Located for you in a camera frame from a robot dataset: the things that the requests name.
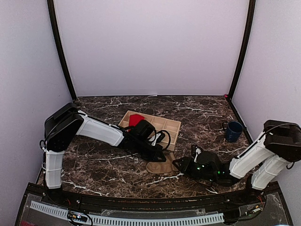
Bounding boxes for left circuit board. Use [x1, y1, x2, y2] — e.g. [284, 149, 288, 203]
[67, 211, 88, 222]

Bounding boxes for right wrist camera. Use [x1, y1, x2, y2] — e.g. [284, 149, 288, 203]
[191, 145, 222, 169]

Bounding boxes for wooden compartment tray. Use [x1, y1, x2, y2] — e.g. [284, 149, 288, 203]
[119, 111, 181, 151]

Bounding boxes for red sock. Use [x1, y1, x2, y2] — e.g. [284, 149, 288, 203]
[129, 114, 145, 126]

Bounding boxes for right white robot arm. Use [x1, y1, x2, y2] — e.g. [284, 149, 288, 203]
[172, 120, 301, 204]

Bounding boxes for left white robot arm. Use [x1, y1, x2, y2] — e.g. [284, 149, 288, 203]
[39, 103, 166, 205]

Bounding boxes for left black frame post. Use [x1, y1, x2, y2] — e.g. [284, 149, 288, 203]
[47, 0, 77, 102]

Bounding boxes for beige ribbed sock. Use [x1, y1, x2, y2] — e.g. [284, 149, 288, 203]
[146, 152, 179, 174]

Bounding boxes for right black frame post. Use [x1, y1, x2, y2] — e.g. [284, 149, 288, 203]
[227, 0, 256, 102]

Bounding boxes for right circuit board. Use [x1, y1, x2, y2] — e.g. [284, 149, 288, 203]
[245, 205, 262, 216]

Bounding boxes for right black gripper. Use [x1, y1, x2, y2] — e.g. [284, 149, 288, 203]
[172, 156, 217, 183]

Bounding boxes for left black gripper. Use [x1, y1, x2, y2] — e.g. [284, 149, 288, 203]
[134, 137, 166, 162]

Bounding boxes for circuit board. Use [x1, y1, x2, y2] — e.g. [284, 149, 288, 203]
[67, 211, 88, 222]
[245, 205, 262, 216]

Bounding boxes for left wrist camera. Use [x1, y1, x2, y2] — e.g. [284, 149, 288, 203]
[130, 120, 171, 150]

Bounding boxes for black frame post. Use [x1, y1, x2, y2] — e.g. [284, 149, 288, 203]
[227, 0, 256, 102]
[47, 0, 77, 102]

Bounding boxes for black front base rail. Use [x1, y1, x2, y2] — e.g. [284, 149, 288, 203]
[21, 181, 283, 214]

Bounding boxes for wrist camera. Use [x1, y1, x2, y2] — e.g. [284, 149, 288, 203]
[130, 120, 171, 150]
[191, 145, 222, 169]

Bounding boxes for white slotted cable duct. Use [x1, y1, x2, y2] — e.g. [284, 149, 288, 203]
[30, 201, 224, 226]

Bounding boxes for blue enamel mug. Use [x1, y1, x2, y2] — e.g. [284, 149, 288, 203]
[222, 121, 243, 143]

